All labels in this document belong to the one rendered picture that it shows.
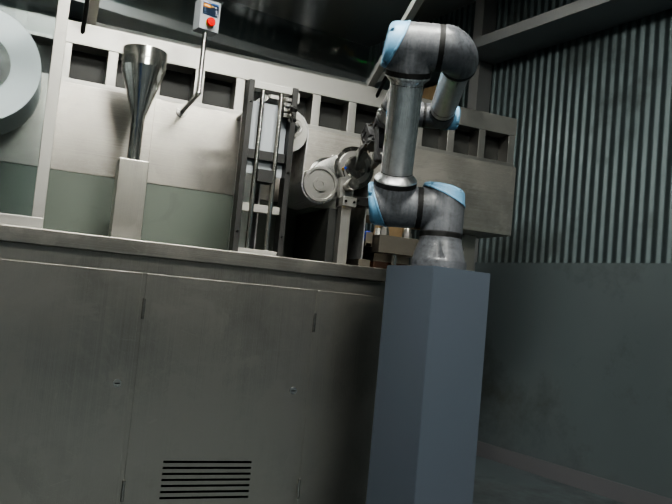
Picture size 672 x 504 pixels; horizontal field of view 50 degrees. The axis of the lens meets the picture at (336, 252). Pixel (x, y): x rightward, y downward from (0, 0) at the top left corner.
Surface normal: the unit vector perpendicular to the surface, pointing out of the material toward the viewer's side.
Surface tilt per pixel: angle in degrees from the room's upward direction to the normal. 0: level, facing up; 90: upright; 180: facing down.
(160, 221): 90
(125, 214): 90
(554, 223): 90
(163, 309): 90
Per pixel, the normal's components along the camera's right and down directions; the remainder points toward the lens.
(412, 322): -0.84, -0.11
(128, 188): 0.38, -0.03
